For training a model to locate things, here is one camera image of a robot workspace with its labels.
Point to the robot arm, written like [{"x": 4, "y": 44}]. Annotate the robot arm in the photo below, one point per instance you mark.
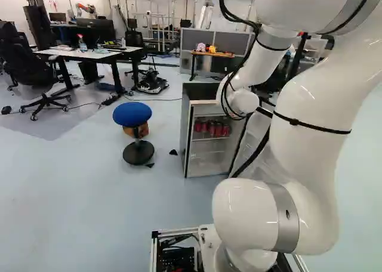
[{"x": 310, "y": 111}]

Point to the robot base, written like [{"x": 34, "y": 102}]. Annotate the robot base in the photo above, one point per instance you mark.
[{"x": 179, "y": 251}]

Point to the small glass door fridge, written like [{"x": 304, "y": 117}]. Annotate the small glass door fridge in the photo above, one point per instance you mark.
[{"x": 186, "y": 126}]

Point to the red drink can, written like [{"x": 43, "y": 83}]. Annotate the red drink can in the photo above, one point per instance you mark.
[
  {"x": 212, "y": 129},
  {"x": 226, "y": 130},
  {"x": 219, "y": 129},
  {"x": 205, "y": 126},
  {"x": 197, "y": 126}
]

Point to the small black floor piece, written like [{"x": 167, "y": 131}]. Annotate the small black floor piece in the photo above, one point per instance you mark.
[{"x": 173, "y": 152}]

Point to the black and white floor device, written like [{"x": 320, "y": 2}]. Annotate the black and white floor device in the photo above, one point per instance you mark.
[{"x": 151, "y": 83}]

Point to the blue round stool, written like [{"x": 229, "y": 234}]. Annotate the blue round stool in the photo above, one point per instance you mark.
[{"x": 132, "y": 114}]

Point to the small wooden top table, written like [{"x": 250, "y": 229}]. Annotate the small wooden top table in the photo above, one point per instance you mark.
[{"x": 212, "y": 55}]

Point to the pink plush toy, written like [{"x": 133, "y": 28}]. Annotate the pink plush toy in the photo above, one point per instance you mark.
[{"x": 200, "y": 47}]

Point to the yellow plush toy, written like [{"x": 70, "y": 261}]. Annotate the yellow plush toy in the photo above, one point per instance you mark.
[{"x": 212, "y": 49}]

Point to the black power strip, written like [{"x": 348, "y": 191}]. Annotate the black power strip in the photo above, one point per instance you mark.
[{"x": 110, "y": 99}]

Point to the grey office partition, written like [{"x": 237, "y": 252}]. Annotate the grey office partition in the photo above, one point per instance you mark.
[{"x": 197, "y": 39}]

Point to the white top black desk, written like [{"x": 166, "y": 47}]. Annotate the white top black desk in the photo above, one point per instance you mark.
[{"x": 89, "y": 55}]

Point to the black computer monitor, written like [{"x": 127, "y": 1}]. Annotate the black computer monitor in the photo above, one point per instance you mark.
[{"x": 95, "y": 30}]

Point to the spray bottle with red trigger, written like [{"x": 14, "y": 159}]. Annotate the spray bottle with red trigger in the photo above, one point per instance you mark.
[{"x": 82, "y": 44}]

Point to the black office chair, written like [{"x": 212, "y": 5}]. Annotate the black office chair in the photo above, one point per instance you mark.
[{"x": 21, "y": 60}]

